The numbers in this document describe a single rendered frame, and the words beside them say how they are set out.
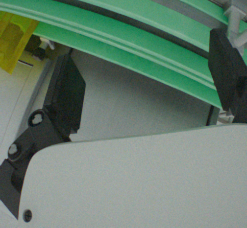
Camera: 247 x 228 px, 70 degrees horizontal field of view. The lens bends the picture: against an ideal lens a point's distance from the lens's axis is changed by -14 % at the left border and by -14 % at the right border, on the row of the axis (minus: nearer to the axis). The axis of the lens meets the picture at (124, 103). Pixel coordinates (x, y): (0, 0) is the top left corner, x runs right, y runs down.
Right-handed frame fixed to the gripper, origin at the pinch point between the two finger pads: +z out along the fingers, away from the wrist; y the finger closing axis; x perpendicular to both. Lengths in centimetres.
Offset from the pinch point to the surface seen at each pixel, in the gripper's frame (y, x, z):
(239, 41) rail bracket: 10.6, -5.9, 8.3
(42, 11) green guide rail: -15.5, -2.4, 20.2
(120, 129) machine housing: -10.5, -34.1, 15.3
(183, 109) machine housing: 5.8, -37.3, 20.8
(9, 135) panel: -34.5, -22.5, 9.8
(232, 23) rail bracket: 11.3, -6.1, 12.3
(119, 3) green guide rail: -2.3, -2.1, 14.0
